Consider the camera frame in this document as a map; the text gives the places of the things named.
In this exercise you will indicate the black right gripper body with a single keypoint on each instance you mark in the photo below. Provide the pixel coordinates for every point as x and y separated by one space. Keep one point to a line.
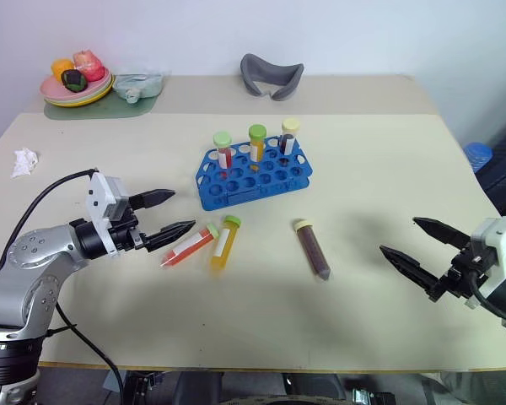
459 280

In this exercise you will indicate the yellow tube green cap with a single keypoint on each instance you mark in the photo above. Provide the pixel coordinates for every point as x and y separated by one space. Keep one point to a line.
223 249

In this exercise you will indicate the blue water bottle cap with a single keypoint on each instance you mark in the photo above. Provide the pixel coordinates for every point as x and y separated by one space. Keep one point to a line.
477 156

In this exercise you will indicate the light green cloth pouch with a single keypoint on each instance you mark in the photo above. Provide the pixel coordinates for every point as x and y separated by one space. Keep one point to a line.
139 86

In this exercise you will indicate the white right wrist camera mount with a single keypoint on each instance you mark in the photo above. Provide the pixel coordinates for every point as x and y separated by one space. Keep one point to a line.
504 236

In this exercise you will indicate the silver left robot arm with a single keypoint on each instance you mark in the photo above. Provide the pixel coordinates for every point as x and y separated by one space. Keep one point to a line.
29 270

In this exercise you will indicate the pink plate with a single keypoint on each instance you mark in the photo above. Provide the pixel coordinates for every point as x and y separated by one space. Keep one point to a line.
50 88

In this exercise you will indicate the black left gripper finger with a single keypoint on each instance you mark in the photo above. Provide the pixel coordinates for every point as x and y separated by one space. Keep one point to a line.
154 197
168 234

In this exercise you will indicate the crumpled white paper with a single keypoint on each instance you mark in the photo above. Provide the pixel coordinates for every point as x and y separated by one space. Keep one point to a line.
24 163

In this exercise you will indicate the blue test tube rack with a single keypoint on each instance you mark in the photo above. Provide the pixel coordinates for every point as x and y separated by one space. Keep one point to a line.
253 192

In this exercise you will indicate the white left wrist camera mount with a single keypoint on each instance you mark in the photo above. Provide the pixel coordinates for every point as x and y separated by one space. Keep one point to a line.
99 198

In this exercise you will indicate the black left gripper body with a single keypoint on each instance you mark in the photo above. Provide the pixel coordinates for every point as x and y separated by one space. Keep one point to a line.
126 236

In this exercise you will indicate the dark green black toy fruit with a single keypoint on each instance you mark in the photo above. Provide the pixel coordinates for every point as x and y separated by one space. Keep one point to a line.
73 81

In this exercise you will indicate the orange toy fruit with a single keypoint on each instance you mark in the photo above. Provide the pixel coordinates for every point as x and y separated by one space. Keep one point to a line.
61 67

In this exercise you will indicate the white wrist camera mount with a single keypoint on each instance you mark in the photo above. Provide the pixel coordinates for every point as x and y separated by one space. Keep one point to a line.
99 198
504 236

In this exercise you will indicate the red tube green cap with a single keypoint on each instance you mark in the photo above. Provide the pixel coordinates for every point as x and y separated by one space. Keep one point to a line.
187 249

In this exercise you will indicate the dark brown tube yellow cap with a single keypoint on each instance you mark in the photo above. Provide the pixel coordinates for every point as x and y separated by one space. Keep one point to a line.
314 251

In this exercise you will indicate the grey curved foam holder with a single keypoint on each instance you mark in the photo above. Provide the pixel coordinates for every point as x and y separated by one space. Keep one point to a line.
253 76

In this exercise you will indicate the green table mat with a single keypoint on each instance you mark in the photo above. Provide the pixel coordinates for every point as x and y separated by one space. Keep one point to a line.
109 110

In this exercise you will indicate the red apple in foam net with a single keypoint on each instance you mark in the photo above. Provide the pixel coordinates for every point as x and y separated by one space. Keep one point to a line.
88 65

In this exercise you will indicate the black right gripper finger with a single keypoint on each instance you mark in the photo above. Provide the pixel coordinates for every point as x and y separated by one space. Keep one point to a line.
409 268
445 235

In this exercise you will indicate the orange tube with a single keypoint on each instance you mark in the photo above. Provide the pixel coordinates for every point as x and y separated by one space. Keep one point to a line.
257 143

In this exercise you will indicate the light green plate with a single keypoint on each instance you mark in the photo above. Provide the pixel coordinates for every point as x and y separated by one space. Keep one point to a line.
103 90

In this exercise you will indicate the yellow plate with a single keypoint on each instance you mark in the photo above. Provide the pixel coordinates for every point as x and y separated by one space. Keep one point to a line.
101 98

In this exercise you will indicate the dark equipment under table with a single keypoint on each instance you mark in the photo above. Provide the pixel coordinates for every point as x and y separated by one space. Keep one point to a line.
253 390

